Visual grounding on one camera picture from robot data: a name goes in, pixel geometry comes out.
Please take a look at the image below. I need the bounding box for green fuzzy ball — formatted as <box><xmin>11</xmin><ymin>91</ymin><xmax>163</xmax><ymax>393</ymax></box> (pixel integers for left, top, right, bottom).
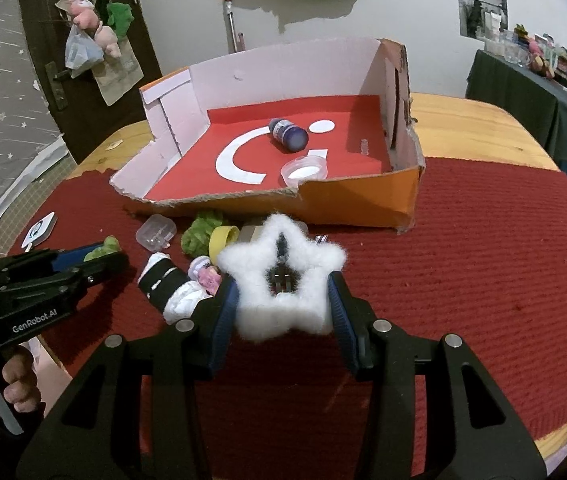
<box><xmin>180</xmin><ymin>210</ymin><xmax>225</xmax><ymax>258</ymax></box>
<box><xmin>84</xmin><ymin>235</ymin><xmax>120</xmax><ymax>262</ymax></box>

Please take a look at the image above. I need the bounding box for green plush toy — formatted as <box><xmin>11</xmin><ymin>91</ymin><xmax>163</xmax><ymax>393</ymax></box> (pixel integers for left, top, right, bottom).
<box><xmin>106</xmin><ymin>1</ymin><xmax>134</xmax><ymax>40</ymax></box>

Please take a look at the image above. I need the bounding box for open cardboard box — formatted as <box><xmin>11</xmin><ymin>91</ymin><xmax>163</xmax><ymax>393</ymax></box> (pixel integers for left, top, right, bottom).
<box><xmin>111</xmin><ymin>38</ymin><xmax>425</xmax><ymax>231</ymax></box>

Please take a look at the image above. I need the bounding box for small white sticker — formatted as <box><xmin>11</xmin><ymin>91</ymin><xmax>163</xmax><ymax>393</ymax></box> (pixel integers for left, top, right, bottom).
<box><xmin>105</xmin><ymin>139</ymin><xmax>124</xmax><ymax>151</ymax></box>

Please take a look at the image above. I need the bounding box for yellow bottle cap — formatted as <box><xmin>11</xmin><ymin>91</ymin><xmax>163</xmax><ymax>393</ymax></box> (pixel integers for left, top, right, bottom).
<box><xmin>208</xmin><ymin>226</ymin><xmax>240</xmax><ymax>264</ymax></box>

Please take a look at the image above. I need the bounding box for white fluffy star plush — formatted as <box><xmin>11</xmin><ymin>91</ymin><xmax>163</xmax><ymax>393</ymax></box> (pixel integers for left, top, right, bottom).
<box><xmin>217</xmin><ymin>214</ymin><xmax>346</xmax><ymax>342</ymax></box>

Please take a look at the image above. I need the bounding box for grey square case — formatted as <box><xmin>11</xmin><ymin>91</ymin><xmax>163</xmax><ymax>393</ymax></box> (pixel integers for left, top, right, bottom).
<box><xmin>238</xmin><ymin>219</ymin><xmax>310</xmax><ymax>248</ymax></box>

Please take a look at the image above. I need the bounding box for white plastic bag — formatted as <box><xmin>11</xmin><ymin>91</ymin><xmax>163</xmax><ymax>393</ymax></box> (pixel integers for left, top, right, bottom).
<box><xmin>64</xmin><ymin>25</ymin><xmax>104</xmax><ymax>78</ymax></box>

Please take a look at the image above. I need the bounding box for dark blue paint bottle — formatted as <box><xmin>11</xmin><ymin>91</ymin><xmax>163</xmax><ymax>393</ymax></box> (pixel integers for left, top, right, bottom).
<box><xmin>268</xmin><ymin>118</ymin><xmax>308</xmax><ymax>153</ymax></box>

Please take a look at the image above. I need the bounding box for dark green covered side table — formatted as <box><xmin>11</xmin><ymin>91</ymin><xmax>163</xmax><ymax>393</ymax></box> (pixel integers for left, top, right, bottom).
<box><xmin>466</xmin><ymin>50</ymin><xmax>567</xmax><ymax>162</ymax></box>

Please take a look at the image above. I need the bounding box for white square charger pad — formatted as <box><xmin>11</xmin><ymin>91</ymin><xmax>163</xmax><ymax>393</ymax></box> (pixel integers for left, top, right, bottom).
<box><xmin>21</xmin><ymin>211</ymin><xmax>58</xmax><ymax>252</ymax></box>

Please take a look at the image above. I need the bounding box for person's left hand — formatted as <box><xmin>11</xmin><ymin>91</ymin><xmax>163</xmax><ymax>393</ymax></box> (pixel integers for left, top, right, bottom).
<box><xmin>2</xmin><ymin>346</ymin><xmax>41</xmax><ymax>413</ymax></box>

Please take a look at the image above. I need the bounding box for clear round plastic lid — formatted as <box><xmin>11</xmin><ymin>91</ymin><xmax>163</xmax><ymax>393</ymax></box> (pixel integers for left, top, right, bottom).
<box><xmin>280</xmin><ymin>155</ymin><xmax>328</xmax><ymax>188</ymax></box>

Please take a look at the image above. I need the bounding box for beige hanging cloth bag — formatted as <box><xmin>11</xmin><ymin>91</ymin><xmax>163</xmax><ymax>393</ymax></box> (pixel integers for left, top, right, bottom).
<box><xmin>91</xmin><ymin>39</ymin><xmax>143</xmax><ymax>106</ymax></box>

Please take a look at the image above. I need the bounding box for pink plush toy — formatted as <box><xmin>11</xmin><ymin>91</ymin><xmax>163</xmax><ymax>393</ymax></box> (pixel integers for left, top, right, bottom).
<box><xmin>68</xmin><ymin>0</ymin><xmax>122</xmax><ymax>58</ymax></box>

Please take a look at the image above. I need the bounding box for small blonde doll figurine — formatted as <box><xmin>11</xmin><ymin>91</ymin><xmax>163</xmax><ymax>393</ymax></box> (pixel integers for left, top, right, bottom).
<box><xmin>188</xmin><ymin>256</ymin><xmax>222</xmax><ymax>296</ymax></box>

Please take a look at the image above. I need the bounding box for door handle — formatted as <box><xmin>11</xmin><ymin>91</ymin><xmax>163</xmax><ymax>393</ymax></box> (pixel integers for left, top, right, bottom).
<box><xmin>44</xmin><ymin>61</ymin><xmax>70</xmax><ymax>110</ymax></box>

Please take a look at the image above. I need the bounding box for red table cloth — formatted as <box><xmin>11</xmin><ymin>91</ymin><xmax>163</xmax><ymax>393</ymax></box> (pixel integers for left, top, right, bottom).
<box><xmin>14</xmin><ymin>158</ymin><xmax>567</xmax><ymax>479</ymax></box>

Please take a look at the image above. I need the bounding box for black and white sock roll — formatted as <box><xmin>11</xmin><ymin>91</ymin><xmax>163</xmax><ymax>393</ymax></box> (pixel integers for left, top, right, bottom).
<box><xmin>138</xmin><ymin>252</ymin><xmax>210</xmax><ymax>325</ymax></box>

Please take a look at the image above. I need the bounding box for orange tipped metal pole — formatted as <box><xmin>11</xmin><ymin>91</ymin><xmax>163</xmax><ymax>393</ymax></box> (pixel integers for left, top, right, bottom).
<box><xmin>224</xmin><ymin>0</ymin><xmax>239</xmax><ymax>53</ymax></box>

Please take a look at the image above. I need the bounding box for small clear plastic box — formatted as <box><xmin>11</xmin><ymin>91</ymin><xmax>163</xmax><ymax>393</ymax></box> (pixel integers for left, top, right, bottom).
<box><xmin>134</xmin><ymin>214</ymin><xmax>177</xmax><ymax>252</ymax></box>

